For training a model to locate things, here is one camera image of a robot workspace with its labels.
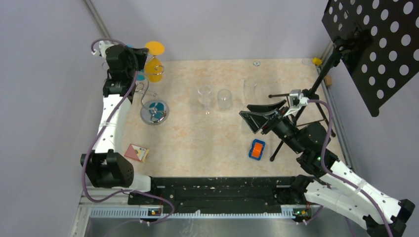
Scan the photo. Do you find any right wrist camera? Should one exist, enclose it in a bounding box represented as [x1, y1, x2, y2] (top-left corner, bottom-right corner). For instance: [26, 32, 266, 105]
[284, 89, 309, 117]

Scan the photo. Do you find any pink card box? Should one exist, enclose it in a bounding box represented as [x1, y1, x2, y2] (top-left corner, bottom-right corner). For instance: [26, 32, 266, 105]
[124, 144, 149, 162]

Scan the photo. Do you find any clear ribbed short glass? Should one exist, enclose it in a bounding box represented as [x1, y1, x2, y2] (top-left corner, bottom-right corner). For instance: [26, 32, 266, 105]
[217, 89, 232, 111]

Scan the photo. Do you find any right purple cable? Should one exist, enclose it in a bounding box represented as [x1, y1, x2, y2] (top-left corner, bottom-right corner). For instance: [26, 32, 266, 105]
[306, 99, 393, 237]

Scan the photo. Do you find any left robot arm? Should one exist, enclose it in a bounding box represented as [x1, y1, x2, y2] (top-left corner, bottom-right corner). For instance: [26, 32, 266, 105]
[81, 40, 159, 204]

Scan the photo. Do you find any blue orange toy car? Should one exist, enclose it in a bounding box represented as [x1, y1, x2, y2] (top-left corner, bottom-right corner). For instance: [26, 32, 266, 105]
[248, 139, 266, 160]

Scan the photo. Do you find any chrome wine glass rack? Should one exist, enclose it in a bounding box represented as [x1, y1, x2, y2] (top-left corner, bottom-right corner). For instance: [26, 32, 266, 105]
[135, 69, 169, 125]

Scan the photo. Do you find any black perforated music stand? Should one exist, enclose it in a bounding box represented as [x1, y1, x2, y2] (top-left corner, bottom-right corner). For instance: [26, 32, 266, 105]
[268, 0, 419, 162]

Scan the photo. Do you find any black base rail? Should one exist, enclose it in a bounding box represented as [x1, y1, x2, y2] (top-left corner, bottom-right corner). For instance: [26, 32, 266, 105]
[127, 175, 315, 214]

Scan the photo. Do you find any yellow wine glass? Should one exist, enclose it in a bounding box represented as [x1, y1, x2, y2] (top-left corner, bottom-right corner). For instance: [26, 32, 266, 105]
[144, 41, 165, 83]

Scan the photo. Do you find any clear flute wine glass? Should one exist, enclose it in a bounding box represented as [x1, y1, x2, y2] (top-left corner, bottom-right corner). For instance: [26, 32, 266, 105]
[244, 78, 257, 100]

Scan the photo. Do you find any blue wine glass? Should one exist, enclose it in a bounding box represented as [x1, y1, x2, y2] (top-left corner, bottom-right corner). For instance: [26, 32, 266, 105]
[127, 44, 145, 82]

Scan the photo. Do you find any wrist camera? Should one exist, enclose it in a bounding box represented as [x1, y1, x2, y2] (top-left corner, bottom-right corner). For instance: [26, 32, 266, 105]
[91, 40, 114, 58]
[284, 89, 309, 117]

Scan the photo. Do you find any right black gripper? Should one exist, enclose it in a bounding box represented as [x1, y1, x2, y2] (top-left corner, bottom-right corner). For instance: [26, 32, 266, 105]
[240, 99, 305, 154]

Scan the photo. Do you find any yellow corner clip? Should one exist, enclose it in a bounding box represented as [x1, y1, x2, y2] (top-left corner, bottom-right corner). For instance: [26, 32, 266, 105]
[312, 57, 323, 66]

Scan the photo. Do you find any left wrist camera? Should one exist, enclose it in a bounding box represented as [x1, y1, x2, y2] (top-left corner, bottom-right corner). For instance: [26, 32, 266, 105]
[91, 40, 114, 58]

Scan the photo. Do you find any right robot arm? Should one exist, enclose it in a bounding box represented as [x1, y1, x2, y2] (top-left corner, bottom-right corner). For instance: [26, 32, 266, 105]
[239, 97, 415, 237]

